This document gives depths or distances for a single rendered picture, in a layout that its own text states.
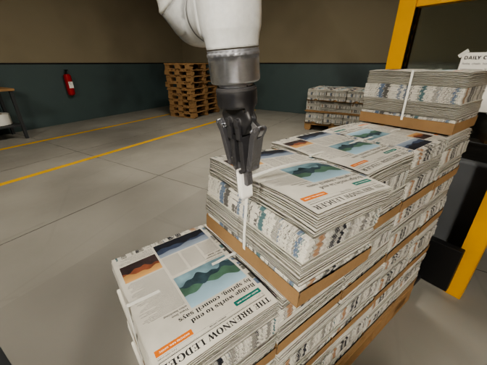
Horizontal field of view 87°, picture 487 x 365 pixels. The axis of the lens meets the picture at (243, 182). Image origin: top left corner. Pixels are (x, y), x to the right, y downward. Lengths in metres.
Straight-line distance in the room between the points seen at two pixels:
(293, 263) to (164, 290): 0.32
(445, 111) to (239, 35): 0.97
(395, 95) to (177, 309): 1.15
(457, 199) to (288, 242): 1.60
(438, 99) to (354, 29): 6.21
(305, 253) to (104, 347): 1.36
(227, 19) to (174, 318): 0.57
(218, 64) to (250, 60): 0.05
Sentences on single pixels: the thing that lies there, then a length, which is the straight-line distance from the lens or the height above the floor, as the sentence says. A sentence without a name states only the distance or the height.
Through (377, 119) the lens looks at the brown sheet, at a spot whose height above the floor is 1.08.
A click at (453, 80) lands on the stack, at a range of 1.25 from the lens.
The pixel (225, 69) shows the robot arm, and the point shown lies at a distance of 0.46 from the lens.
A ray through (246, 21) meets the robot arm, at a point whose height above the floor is 1.37.
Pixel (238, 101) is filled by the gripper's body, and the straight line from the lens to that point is 0.47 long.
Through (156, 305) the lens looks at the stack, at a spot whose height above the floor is 0.83.
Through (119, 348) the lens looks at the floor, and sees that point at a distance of 1.68.
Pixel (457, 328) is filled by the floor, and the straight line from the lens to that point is 2.00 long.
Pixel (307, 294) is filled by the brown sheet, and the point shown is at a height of 0.88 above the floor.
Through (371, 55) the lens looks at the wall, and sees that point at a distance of 7.29.
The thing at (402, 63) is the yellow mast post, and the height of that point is 1.31.
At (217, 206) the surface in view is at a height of 0.95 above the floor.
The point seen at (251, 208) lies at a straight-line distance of 0.61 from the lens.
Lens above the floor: 1.32
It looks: 25 degrees down
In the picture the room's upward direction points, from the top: straight up
